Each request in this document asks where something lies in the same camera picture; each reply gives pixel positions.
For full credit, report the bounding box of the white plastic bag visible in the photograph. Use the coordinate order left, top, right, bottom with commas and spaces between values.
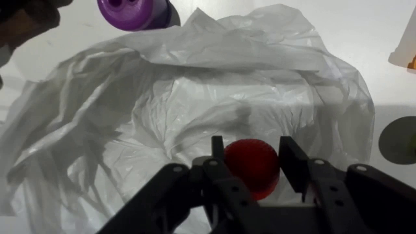
0, 4, 375, 234

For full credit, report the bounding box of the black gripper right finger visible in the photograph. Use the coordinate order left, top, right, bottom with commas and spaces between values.
279, 136, 416, 234

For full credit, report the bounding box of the white supplement bottle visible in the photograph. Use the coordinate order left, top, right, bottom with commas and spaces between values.
389, 6, 416, 70

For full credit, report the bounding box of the brown plush moose toy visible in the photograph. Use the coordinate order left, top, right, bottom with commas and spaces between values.
0, 0, 73, 67

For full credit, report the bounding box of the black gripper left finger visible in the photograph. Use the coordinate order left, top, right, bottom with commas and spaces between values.
98, 135, 260, 234

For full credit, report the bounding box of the purple lid play-doh tub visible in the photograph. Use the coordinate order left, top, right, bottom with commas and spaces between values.
97, 0, 181, 31

